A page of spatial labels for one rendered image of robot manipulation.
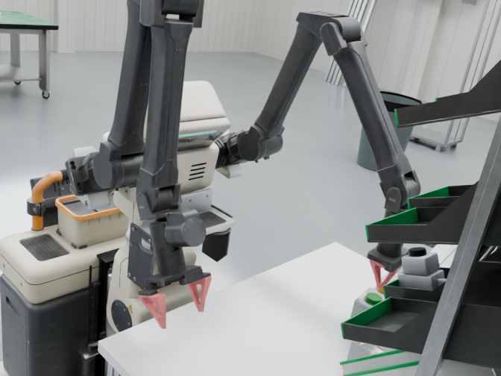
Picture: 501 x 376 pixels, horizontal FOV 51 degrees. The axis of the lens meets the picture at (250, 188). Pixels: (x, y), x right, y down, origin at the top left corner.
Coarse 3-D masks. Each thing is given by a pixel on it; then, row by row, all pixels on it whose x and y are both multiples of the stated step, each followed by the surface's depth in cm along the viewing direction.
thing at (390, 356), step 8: (384, 352) 90; (392, 352) 89; (400, 352) 87; (408, 352) 86; (352, 360) 95; (360, 360) 94; (368, 360) 93; (376, 360) 91; (384, 360) 90; (392, 360) 89; (400, 360) 88; (408, 360) 87; (416, 360) 86; (344, 368) 97; (352, 368) 96; (360, 368) 94; (368, 368) 93; (376, 368) 92
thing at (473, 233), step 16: (496, 144) 53; (496, 160) 54; (480, 176) 55; (496, 176) 54; (480, 192) 55; (496, 192) 54; (480, 208) 56; (464, 224) 57; (480, 224) 56; (464, 240) 57; (480, 240) 57; (464, 256) 58; (464, 272) 58; (448, 288) 60; (464, 288) 60; (448, 304) 61; (448, 320) 61; (432, 336) 62; (448, 336) 62; (432, 352) 63; (432, 368) 63
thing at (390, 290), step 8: (488, 256) 87; (496, 256) 86; (480, 264) 75; (488, 264) 75; (496, 264) 74; (448, 272) 93; (472, 272) 77; (480, 272) 76; (488, 272) 75; (496, 272) 74; (472, 280) 77; (384, 288) 88; (392, 288) 87; (400, 288) 86; (408, 288) 85; (440, 288) 81; (384, 296) 89; (392, 296) 87; (400, 296) 86; (408, 296) 85; (416, 296) 84; (424, 296) 83; (432, 296) 82; (440, 296) 81
